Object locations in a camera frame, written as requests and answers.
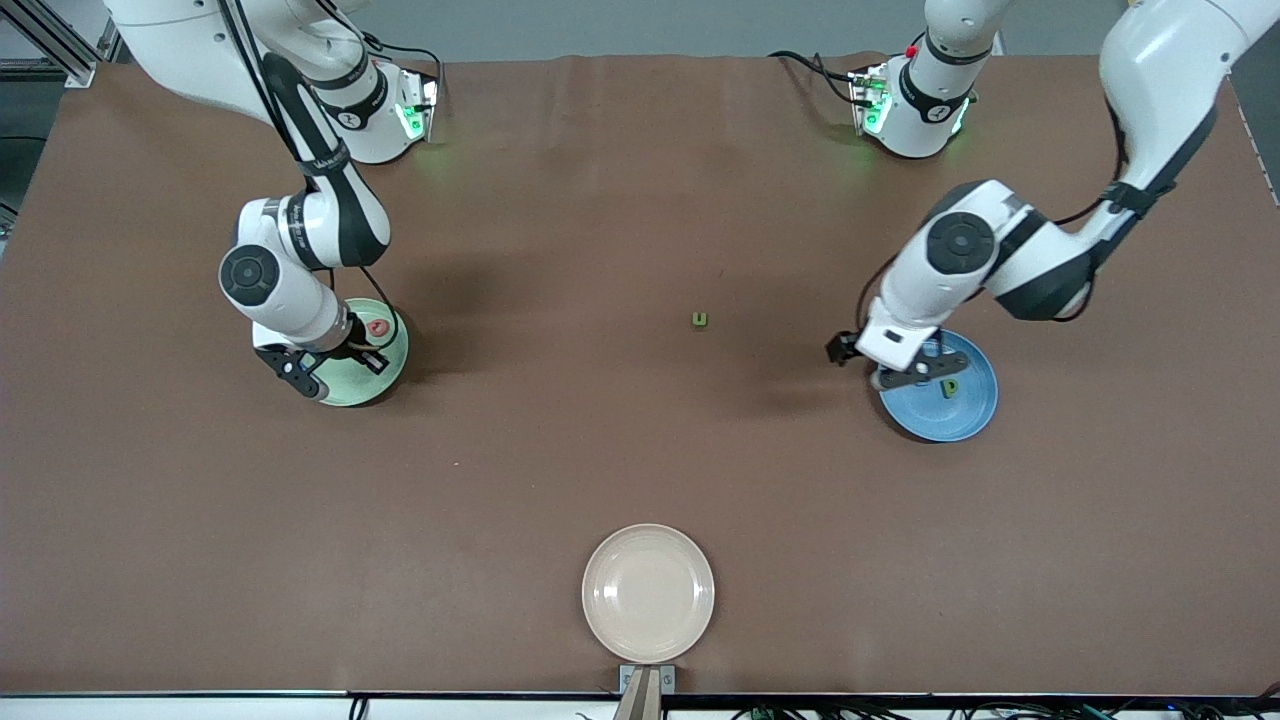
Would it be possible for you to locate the light green plate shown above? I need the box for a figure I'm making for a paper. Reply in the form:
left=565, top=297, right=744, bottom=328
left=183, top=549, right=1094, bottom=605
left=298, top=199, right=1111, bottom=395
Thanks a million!
left=298, top=298, right=410, bottom=408

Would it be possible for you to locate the blue plate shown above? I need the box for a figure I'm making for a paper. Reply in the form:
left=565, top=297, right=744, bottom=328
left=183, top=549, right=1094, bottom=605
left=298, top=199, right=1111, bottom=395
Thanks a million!
left=878, top=330, right=999, bottom=443

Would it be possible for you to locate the brown table cover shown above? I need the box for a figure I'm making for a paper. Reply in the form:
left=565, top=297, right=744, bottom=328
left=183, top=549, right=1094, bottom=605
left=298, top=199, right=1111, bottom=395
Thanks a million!
left=0, top=52, right=1280, bottom=698

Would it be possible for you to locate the beige plate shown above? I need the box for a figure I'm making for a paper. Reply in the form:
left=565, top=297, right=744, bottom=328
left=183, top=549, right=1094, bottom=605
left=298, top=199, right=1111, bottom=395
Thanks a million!
left=582, top=524, right=716, bottom=664

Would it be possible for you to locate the black base power cable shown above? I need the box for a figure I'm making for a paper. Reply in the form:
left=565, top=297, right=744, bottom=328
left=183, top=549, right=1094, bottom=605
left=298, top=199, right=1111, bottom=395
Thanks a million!
left=768, top=50, right=871, bottom=106
left=365, top=30, right=447, bottom=101

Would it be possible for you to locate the aluminium frame profile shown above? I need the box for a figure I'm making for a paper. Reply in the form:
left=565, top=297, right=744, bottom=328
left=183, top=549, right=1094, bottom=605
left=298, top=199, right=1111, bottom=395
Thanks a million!
left=0, top=0, right=126, bottom=89

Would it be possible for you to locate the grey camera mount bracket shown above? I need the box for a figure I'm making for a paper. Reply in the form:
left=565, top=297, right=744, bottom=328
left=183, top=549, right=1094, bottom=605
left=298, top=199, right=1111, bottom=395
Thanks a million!
left=612, top=664, right=677, bottom=720

